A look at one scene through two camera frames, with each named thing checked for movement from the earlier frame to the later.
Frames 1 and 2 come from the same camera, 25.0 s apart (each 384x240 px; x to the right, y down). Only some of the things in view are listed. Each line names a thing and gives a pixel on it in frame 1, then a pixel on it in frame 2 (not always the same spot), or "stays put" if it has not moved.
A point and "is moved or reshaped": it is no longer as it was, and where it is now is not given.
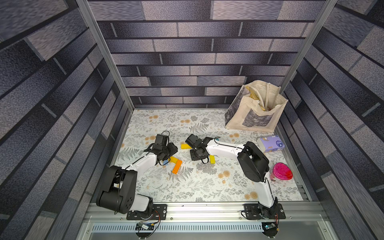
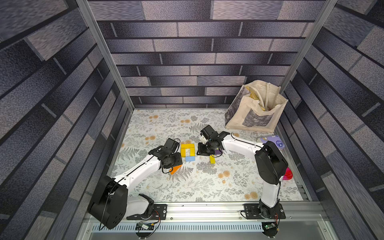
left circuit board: x=142 y=226 stays put
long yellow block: x=212 y=159 stays put
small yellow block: x=173 y=159 is moved or reshaped
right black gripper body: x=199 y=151 to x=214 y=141
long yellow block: x=185 y=146 stays put
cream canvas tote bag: x=254 y=107 stays put
